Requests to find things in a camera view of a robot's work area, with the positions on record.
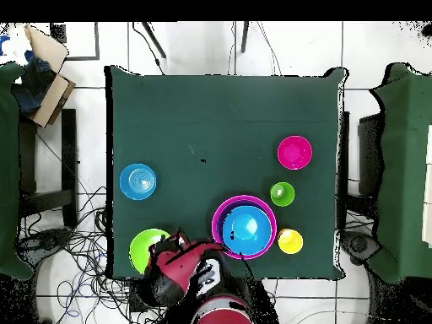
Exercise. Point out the large blue bowl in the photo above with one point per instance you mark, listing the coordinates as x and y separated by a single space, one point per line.
246 229

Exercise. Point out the green cup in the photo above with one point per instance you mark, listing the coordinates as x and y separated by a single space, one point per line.
286 199

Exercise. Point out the black chair frame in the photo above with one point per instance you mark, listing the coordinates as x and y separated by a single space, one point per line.
69 152
344 152

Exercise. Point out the small pink bowl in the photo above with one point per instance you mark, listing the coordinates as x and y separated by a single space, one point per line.
294 152

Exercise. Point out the dark green tablecloth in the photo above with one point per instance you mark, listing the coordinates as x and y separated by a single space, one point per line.
219 101

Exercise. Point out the large pink bowl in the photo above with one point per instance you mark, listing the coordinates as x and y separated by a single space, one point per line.
214 226

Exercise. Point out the yellow cup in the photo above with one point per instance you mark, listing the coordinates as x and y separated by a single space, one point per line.
291 242

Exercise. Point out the dark blue bag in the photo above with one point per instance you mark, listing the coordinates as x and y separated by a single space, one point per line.
33 87

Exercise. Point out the small translucent blue bowl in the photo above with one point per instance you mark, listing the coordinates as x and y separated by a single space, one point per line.
137 182

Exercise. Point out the grey pedestal foot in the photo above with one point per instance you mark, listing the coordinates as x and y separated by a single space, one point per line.
359 244
47 238

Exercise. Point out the cardboard box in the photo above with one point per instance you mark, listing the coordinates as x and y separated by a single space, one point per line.
47 47

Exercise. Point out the green bowl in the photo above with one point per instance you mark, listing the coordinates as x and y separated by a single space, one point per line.
140 249

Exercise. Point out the black square frame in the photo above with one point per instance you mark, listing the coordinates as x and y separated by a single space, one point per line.
97 40

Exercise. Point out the purple bowl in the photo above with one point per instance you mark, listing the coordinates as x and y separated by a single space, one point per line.
219 219

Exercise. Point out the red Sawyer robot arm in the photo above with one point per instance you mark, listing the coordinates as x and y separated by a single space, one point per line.
179 270

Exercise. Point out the black tripod leg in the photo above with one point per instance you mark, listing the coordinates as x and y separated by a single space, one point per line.
153 39
245 37

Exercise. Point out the green cloth side table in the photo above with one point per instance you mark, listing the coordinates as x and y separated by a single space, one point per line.
8 168
405 168

